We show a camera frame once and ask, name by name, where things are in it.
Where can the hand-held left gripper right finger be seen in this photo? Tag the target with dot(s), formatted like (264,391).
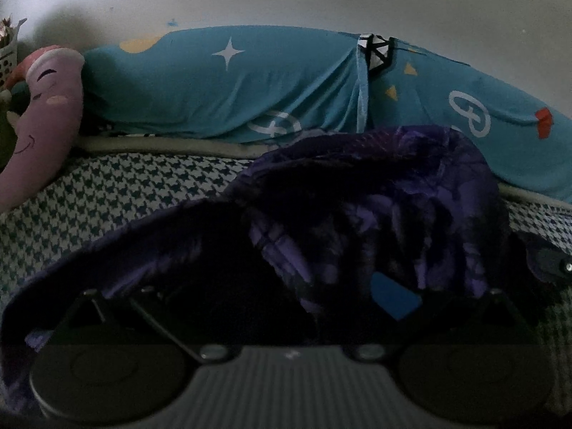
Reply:
(393,297)

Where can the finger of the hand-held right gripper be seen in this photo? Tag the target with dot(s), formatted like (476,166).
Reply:
(552,261)

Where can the teal script-print cushion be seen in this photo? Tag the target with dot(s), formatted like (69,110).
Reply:
(514,152)

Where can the cream bunny plush toy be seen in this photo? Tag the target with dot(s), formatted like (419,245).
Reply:
(5,134)

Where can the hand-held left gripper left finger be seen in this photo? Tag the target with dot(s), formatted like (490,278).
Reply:
(170,330)

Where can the purple moon plush pillow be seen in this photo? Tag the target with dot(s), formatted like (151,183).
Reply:
(49,116)

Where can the black white patterned cloth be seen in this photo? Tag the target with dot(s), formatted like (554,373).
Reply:
(375,51)

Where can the white perforated basket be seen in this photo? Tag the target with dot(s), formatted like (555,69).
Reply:
(8,62)

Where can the teal star-print cushion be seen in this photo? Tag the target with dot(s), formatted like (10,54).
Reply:
(178,85)

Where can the purple floral garment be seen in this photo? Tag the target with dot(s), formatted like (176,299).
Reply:
(357,196)

